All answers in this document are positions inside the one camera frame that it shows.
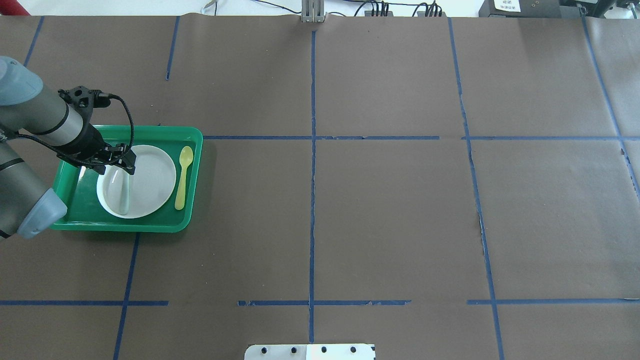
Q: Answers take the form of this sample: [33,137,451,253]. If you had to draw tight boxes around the black cable connectors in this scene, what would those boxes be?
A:
[354,0,447,18]

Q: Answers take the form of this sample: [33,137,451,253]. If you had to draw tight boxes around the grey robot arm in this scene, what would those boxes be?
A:
[0,55,137,240]

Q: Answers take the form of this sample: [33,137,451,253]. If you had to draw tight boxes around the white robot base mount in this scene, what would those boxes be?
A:
[244,342,377,360]

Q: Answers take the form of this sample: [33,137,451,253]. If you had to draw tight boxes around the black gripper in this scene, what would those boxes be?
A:
[57,86,137,176]

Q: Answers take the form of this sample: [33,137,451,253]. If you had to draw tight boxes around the white round plate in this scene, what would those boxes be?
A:
[96,145,177,219]

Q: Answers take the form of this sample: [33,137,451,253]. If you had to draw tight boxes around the grey metal bracket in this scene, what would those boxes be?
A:
[300,0,327,23]

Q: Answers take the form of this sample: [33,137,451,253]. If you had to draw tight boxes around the green plastic tray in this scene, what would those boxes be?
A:
[52,125,204,233]

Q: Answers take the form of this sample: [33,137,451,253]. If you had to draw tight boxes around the yellow plastic spoon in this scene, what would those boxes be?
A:
[174,146,194,211]

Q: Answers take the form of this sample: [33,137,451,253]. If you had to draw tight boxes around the red object at corner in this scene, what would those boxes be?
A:
[0,0,31,16]

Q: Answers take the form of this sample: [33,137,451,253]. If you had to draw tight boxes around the pale green plastic fork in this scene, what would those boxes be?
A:
[104,166,131,215]

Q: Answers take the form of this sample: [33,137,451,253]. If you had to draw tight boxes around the black device box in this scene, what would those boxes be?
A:
[478,0,562,19]

